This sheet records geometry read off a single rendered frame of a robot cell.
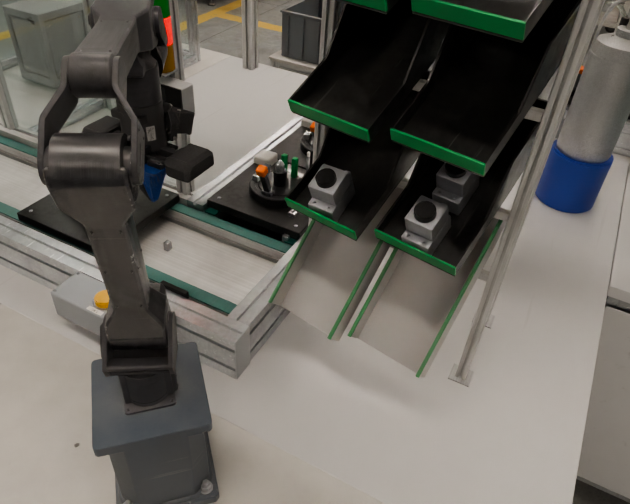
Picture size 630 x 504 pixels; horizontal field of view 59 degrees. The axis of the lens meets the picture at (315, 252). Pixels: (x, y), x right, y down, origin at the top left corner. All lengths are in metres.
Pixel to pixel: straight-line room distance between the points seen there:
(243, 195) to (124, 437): 0.70
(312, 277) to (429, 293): 0.20
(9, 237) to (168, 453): 0.65
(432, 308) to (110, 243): 0.53
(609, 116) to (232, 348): 1.05
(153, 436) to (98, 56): 0.45
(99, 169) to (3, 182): 1.07
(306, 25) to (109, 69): 2.50
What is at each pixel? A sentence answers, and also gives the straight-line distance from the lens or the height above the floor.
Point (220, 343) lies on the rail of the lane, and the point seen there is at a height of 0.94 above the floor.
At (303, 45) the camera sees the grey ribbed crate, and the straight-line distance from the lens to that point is 3.05.
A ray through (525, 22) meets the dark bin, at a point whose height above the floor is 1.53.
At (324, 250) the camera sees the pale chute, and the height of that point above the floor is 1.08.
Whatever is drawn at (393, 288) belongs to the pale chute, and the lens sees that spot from 0.95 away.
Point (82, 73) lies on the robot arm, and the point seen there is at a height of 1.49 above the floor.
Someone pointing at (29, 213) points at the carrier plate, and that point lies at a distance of 1.33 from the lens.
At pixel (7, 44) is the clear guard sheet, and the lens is 1.58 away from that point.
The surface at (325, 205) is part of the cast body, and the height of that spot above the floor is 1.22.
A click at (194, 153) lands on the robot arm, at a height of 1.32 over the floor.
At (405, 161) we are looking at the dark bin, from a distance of 0.87.
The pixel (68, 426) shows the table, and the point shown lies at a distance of 1.05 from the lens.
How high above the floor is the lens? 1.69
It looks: 39 degrees down
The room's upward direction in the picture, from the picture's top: 4 degrees clockwise
